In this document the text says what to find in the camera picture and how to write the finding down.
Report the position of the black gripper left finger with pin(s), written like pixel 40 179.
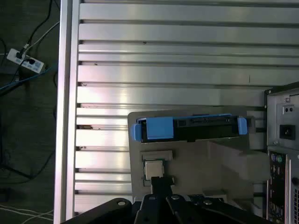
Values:
pixel 149 210

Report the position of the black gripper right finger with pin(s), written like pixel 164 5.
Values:
pixel 187 212

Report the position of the hard disk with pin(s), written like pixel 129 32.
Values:
pixel 161 128

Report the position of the silver CPU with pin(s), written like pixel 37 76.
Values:
pixel 153 169

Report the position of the grey parts rack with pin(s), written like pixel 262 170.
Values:
pixel 198 163

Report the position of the black open PC case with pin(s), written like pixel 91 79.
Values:
pixel 282 112

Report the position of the white power strip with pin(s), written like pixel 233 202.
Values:
pixel 37 66

